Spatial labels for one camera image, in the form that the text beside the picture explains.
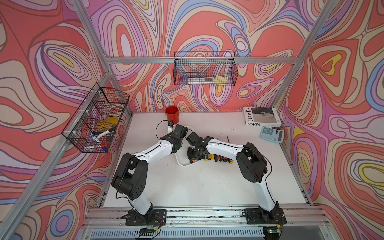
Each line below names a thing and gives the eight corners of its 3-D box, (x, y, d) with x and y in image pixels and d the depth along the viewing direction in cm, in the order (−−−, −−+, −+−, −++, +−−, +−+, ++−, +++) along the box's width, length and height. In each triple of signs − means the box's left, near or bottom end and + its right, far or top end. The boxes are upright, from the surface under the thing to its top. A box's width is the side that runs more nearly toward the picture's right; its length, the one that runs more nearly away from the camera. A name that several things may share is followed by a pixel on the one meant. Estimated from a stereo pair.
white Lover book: (246, 127, 113) (248, 123, 109) (241, 111, 125) (243, 107, 121) (278, 127, 113) (281, 123, 109) (270, 111, 125) (273, 107, 121)
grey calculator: (259, 138, 107) (261, 135, 104) (260, 128, 113) (262, 124, 110) (281, 144, 103) (284, 141, 100) (281, 133, 109) (284, 130, 106)
